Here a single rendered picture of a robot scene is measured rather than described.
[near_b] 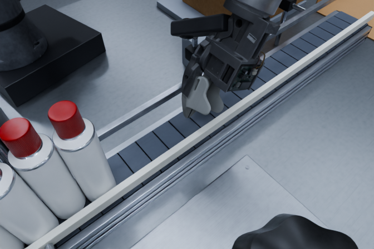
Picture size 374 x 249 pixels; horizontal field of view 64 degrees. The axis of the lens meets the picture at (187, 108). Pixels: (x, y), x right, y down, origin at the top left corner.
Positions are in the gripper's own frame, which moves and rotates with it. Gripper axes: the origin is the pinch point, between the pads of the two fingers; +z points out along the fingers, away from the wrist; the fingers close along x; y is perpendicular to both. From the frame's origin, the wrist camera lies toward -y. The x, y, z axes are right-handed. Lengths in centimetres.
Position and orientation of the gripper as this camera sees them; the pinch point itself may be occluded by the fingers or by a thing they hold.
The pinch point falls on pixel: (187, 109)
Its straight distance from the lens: 53.9
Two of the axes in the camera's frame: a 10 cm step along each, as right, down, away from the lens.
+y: 6.4, 5.9, -5.0
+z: -3.8, 8.0, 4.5
